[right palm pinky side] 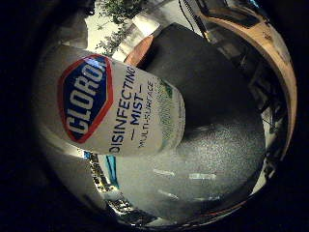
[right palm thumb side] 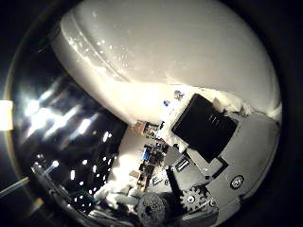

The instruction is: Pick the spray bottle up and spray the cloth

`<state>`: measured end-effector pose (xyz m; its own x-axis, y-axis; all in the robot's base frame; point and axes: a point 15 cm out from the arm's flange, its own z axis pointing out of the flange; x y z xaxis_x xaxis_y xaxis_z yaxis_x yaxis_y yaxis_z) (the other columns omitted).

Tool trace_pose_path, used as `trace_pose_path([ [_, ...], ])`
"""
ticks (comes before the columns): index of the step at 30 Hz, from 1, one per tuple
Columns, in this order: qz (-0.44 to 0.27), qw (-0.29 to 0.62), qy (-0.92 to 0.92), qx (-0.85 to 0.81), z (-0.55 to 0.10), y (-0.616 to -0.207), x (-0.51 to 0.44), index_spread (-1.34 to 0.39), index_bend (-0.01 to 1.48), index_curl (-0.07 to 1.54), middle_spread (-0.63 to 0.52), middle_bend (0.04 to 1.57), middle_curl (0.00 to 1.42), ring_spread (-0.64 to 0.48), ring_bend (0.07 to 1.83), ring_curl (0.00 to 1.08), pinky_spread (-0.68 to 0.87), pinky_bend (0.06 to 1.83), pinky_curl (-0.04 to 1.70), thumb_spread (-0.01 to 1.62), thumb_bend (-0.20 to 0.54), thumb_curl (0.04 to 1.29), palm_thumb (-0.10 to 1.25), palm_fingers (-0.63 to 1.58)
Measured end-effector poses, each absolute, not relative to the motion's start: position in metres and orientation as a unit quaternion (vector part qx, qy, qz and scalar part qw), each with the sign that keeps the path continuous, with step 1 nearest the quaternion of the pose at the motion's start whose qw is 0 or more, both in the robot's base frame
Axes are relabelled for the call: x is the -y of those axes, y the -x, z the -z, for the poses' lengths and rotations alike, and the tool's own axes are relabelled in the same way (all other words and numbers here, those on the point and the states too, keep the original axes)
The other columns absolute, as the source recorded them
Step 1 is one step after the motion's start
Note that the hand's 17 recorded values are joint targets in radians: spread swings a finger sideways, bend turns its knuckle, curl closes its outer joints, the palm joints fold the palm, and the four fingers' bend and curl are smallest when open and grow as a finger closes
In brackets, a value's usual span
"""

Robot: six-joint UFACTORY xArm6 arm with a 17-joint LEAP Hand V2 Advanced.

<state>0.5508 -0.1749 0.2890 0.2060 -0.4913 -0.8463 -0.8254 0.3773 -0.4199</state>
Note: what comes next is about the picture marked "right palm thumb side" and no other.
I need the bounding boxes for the cluttered electronics bench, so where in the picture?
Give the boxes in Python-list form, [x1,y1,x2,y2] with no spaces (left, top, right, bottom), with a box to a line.
[136,121,169,192]

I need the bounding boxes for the white Clorox spray bottle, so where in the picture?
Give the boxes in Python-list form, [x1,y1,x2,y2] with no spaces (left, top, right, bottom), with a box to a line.
[50,0,282,127]

